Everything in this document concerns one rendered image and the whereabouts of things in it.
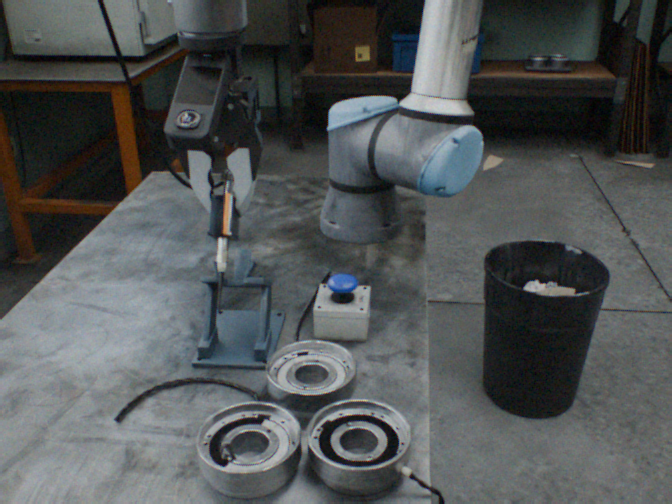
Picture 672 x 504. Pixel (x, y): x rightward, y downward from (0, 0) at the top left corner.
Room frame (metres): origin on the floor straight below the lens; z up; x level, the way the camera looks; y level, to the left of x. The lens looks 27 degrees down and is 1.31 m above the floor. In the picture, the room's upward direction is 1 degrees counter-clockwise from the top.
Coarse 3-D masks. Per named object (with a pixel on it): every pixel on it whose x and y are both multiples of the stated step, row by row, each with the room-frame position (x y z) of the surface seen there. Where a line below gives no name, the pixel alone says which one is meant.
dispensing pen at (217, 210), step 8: (224, 176) 0.76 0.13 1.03; (232, 176) 0.76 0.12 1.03; (224, 184) 0.76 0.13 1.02; (224, 192) 0.75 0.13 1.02; (216, 200) 0.73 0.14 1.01; (224, 200) 0.73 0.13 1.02; (216, 208) 0.72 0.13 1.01; (224, 208) 0.72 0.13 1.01; (216, 216) 0.72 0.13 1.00; (216, 224) 0.71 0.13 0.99; (208, 232) 0.71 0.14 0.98; (216, 232) 0.71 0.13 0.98; (224, 240) 0.72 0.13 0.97; (224, 248) 0.71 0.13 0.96; (224, 256) 0.71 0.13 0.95; (224, 264) 0.70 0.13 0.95
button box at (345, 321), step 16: (320, 288) 0.82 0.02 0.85; (368, 288) 0.82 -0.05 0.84; (320, 304) 0.78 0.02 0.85; (336, 304) 0.78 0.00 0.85; (352, 304) 0.78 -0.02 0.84; (368, 304) 0.79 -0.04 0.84; (320, 320) 0.76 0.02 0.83; (336, 320) 0.76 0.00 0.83; (352, 320) 0.76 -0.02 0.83; (368, 320) 0.79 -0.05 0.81; (320, 336) 0.76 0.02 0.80; (336, 336) 0.76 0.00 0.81; (352, 336) 0.76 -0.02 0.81
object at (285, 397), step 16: (288, 352) 0.69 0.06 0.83; (304, 352) 0.69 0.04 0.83; (320, 352) 0.69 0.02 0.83; (336, 352) 0.69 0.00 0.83; (272, 368) 0.66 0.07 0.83; (304, 368) 0.67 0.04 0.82; (320, 368) 0.67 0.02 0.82; (352, 368) 0.66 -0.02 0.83; (272, 384) 0.62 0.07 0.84; (304, 384) 0.63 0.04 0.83; (320, 384) 0.63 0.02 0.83; (352, 384) 0.63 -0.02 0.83; (288, 400) 0.60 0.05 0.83; (304, 400) 0.60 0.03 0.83; (320, 400) 0.60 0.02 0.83; (336, 400) 0.60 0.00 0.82; (304, 416) 0.60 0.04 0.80
